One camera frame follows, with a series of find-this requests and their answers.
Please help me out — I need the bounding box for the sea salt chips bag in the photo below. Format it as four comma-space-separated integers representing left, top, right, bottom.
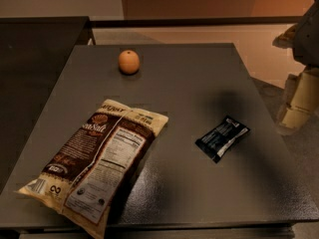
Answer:
18, 100, 168, 239

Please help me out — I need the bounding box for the orange fruit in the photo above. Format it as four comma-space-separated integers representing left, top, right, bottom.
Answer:
118, 50, 141, 75

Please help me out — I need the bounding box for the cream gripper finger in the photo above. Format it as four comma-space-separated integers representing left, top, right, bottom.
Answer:
276, 75, 298, 135
286, 68, 319, 128

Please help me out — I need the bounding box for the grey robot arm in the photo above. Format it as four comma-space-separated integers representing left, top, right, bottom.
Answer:
272, 0, 319, 135

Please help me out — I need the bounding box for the dark blue rxbar wrapper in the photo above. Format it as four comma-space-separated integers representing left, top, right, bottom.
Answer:
195, 116, 250, 163

